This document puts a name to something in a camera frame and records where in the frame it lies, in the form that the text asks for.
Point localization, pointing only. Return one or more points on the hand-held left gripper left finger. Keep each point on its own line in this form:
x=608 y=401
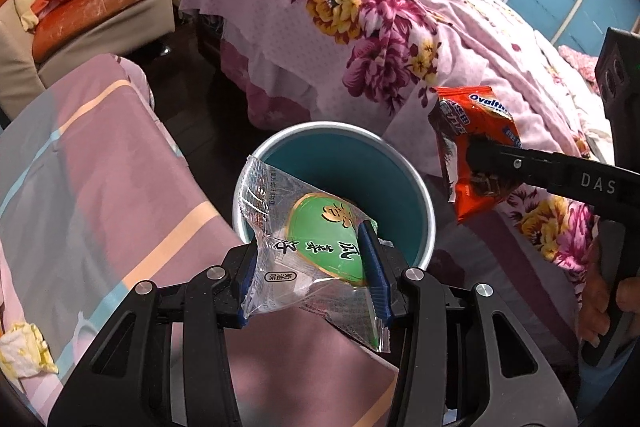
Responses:
x=244 y=307

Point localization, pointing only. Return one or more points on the pink fleece blanket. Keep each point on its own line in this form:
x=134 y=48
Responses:
x=577 y=62

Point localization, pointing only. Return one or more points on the beige armchair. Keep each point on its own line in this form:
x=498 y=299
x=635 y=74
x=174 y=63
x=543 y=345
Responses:
x=20 y=72

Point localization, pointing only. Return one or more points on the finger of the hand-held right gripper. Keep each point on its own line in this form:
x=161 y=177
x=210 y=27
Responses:
x=540 y=167

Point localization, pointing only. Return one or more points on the bed with floral pink cover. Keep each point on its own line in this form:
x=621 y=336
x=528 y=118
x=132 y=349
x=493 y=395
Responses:
x=400 y=7

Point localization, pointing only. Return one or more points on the orange brown snack packet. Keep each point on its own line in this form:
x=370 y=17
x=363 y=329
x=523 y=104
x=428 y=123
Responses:
x=480 y=117

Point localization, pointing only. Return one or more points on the teal trash bin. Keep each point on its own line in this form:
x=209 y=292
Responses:
x=380 y=187

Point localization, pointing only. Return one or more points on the yellow white crumpled paper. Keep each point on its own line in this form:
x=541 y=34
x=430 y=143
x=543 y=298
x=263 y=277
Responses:
x=25 y=349

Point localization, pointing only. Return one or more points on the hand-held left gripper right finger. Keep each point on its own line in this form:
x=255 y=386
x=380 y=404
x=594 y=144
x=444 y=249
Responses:
x=372 y=267

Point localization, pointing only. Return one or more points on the person's right hand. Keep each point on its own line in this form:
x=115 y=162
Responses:
x=592 y=297

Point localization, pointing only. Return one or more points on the person's right forearm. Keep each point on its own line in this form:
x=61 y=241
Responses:
x=600 y=387

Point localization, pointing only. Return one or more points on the clear green snack packet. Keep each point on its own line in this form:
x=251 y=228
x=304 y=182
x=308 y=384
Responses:
x=310 y=232

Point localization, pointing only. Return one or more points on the orange leather seat cushion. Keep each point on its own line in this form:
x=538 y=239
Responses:
x=110 y=2

